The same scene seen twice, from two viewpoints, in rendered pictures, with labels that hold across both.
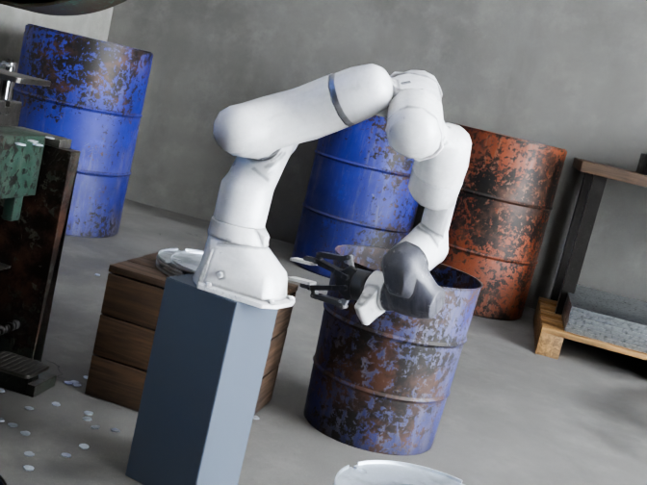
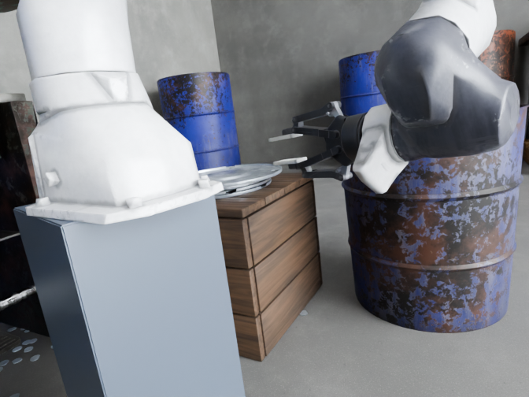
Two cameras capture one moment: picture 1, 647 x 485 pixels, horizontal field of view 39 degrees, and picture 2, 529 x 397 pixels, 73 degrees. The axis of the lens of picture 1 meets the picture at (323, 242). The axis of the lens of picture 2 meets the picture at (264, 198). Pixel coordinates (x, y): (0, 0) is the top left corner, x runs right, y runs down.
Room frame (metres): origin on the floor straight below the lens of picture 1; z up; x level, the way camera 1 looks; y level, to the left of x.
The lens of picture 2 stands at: (1.55, -0.14, 0.53)
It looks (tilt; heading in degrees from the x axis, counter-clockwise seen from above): 13 degrees down; 18
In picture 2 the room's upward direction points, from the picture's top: 7 degrees counter-clockwise
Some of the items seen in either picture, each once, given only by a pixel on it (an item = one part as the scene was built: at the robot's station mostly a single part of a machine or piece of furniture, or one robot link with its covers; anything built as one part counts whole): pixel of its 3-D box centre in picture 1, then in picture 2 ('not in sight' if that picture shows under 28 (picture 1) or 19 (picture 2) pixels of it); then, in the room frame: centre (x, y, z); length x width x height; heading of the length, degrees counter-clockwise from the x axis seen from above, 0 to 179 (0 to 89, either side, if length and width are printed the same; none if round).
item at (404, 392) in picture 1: (388, 346); (424, 208); (2.52, -0.25, 0.24); 0.42 x 0.42 x 0.48
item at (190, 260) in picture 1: (225, 268); (225, 175); (2.37, 0.23, 0.39); 0.29 x 0.29 x 0.01
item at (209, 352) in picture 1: (203, 384); (147, 350); (1.91, 0.18, 0.23); 0.18 x 0.18 x 0.45; 64
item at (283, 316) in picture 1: (195, 336); (227, 248); (2.40, 0.28, 0.18); 0.40 x 0.38 x 0.35; 77
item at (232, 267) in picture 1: (247, 259); (116, 138); (1.89, 0.14, 0.52); 0.22 x 0.19 x 0.14; 64
